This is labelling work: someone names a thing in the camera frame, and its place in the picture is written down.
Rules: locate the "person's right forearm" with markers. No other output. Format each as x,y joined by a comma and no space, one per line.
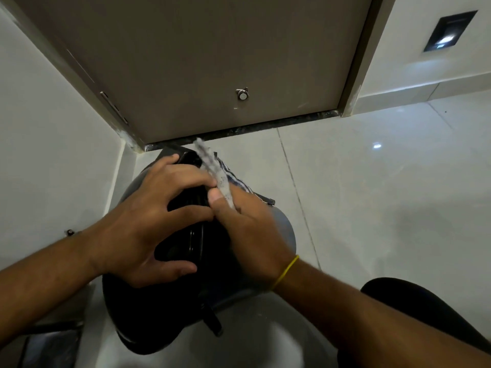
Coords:
376,325

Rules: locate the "small metal wall fixture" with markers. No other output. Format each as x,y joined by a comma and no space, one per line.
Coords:
69,232

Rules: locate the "black helmet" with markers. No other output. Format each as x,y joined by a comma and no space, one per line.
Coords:
165,314

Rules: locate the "person's left thumb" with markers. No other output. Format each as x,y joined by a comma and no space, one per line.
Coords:
176,271

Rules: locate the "yellow wrist band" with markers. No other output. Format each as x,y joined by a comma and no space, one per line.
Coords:
285,270

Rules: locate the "person's left hand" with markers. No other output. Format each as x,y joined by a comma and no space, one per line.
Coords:
126,229

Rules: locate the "dark box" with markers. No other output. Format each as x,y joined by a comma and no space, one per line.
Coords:
50,346

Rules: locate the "brown door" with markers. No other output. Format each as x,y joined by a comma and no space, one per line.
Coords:
214,53

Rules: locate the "person's left forearm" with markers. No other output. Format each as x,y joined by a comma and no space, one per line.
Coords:
42,279

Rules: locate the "person's right hand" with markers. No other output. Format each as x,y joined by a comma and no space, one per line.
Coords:
255,241

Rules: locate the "round metal door stopper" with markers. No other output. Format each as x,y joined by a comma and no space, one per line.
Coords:
242,94

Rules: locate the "person's right thumb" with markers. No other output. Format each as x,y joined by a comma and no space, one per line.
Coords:
221,208

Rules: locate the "dark stone door threshold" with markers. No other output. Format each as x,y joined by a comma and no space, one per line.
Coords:
245,130

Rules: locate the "person's black trouser leg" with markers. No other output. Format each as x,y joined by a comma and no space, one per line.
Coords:
429,306

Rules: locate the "recessed wall light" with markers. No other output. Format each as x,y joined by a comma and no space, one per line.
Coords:
448,32

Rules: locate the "grey door frame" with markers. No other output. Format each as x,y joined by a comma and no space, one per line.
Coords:
364,61

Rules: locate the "person's left middle finger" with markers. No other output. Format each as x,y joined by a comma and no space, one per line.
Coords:
193,183

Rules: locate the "metal door hinge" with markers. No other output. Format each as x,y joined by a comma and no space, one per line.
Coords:
114,108

